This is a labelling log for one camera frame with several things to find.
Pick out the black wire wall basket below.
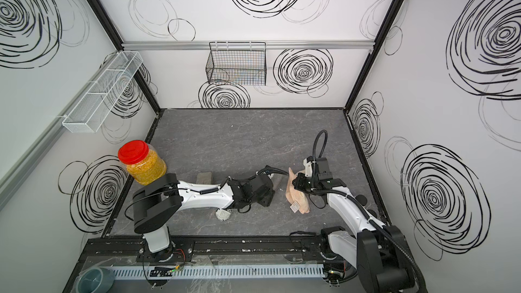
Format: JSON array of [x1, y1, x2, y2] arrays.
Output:
[[205, 42, 267, 85]]

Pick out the black corrugated left cable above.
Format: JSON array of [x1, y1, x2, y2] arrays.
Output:
[[257, 165, 290, 178]]

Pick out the red lid jar yellow grains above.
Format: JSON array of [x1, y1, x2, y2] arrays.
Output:
[[117, 140, 167, 186]]

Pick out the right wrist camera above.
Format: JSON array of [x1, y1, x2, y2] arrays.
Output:
[[303, 157, 319, 181]]

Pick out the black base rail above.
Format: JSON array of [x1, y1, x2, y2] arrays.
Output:
[[79, 235, 341, 263]]

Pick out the black corrugated cable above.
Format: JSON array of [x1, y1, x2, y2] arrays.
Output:
[[311, 129, 427, 293], [257, 165, 290, 178]]

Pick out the black corrugated right cable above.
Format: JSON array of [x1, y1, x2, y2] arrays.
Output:
[[311, 129, 427, 293]]

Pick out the white wire wall shelf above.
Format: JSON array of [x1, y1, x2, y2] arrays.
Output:
[[62, 51, 142, 133]]

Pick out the grey fabric oval eyeglass case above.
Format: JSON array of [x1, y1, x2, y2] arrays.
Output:
[[271, 174, 286, 191]]

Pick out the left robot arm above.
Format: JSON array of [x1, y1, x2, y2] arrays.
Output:
[[128, 168, 275, 254]]

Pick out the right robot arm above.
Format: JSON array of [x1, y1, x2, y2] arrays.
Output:
[[293, 156, 427, 292]]

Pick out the grey rectangular eyeglass case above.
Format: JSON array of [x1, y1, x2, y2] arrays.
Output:
[[196, 172, 213, 185]]

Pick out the white slotted cable duct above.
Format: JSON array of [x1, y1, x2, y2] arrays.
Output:
[[106, 264, 325, 281]]

